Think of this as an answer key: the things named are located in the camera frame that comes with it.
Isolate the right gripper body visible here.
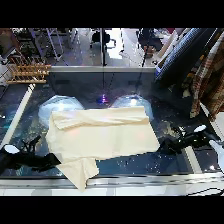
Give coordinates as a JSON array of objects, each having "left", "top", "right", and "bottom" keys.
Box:
[{"left": 159, "top": 137, "right": 184, "bottom": 155}]

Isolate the silver frame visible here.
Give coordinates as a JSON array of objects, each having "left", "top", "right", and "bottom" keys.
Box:
[{"left": 0, "top": 83, "right": 224, "bottom": 197}]

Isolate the wooden rack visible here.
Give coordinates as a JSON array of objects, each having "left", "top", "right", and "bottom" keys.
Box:
[{"left": 5, "top": 63, "right": 52, "bottom": 85}]

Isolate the cream long-sleeved shirt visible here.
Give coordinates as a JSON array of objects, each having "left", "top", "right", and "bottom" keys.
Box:
[{"left": 45, "top": 105, "right": 161, "bottom": 193}]

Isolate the checked shirt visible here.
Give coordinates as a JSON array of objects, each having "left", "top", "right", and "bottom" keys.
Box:
[{"left": 189, "top": 32, "right": 224, "bottom": 122}]

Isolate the dark blue fabric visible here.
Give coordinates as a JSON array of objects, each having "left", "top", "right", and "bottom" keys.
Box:
[{"left": 154, "top": 27, "right": 218, "bottom": 85}]

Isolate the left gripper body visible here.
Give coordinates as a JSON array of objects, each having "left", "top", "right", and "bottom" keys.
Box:
[{"left": 36, "top": 152, "right": 63, "bottom": 173}]

